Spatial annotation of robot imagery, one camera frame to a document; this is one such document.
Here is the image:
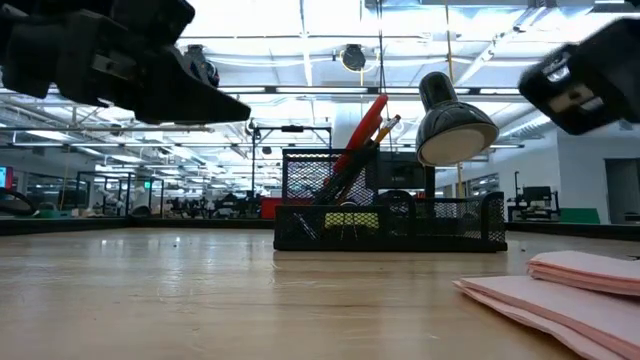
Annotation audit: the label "black background robot station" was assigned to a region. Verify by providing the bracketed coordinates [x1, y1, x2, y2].
[507, 171, 562, 222]

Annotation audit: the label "red bin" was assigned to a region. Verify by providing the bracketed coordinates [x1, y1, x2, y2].
[259, 196, 284, 220]

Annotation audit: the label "black pen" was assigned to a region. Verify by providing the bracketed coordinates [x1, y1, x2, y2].
[292, 144, 375, 241]
[314, 145, 379, 206]
[317, 145, 380, 206]
[312, 144, 377, 206]

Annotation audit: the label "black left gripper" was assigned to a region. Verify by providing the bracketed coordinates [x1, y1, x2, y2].
[0, 0, 252, 125]

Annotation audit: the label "black monitor screen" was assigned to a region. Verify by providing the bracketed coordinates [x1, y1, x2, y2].
[375, 151, 427, 191]

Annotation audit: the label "black hanging cable reel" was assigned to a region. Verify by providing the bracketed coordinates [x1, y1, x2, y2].
[341, 43, 368, 73]

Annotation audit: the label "black gantry frame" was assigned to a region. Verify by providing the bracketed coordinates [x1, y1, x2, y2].
[249, 124, 334, 201]

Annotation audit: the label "small yellow sticky pad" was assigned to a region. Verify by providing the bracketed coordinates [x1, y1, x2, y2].
[323, 211, 381, 231]

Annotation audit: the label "green panel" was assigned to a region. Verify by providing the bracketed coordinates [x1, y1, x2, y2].
[558, 207, 602, 225]

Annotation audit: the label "black curved chair back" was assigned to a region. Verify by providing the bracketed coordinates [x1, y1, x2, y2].
[0, 186, 42, 217]

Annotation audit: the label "red handled scissors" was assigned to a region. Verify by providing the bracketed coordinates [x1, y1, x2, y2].
[319, 93, 390, 201]

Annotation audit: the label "black mesh desk organizer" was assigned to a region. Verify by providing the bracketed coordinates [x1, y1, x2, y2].
[272, 147, 508, 253]

